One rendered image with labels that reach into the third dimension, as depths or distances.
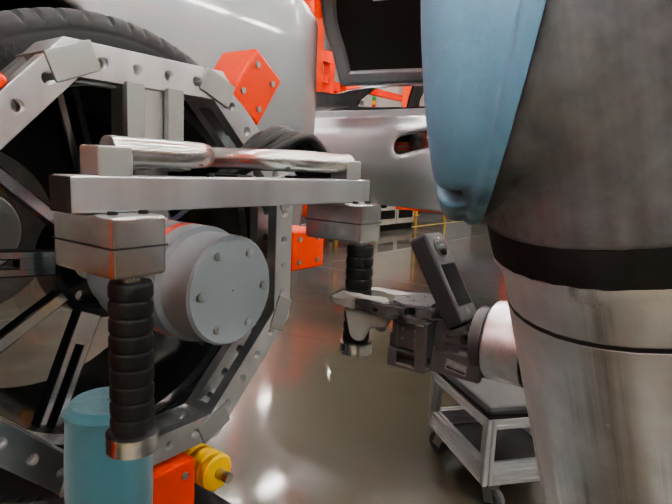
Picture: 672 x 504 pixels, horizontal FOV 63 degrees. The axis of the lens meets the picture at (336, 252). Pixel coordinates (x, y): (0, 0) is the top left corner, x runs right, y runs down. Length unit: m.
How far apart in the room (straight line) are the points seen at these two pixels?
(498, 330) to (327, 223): 0.26
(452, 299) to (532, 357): 0.42
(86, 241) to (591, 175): 0.39
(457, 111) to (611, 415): 0.11
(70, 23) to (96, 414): 0.46
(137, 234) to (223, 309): 0.21
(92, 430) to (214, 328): 0.16
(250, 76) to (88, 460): 0.54
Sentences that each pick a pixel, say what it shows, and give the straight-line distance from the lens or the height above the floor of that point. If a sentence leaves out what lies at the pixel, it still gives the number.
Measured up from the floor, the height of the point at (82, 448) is 0.71.
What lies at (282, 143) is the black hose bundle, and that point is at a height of 1.02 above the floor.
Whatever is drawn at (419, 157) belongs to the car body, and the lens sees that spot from 3.16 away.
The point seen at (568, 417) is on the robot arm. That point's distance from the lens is 0.22.
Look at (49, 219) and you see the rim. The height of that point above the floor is 0.91.
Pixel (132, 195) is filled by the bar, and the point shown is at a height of 0.96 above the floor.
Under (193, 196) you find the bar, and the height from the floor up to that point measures 0.96.
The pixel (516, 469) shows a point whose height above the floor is 0.14.
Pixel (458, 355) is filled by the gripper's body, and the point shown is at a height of 0.79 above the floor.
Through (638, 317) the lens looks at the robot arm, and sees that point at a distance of 0.19.
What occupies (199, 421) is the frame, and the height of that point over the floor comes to 0.62.
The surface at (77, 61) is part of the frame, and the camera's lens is 0.69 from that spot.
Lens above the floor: 0.99
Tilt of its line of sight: 9 degrees down
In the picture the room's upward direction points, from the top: 3 degrees clockwise
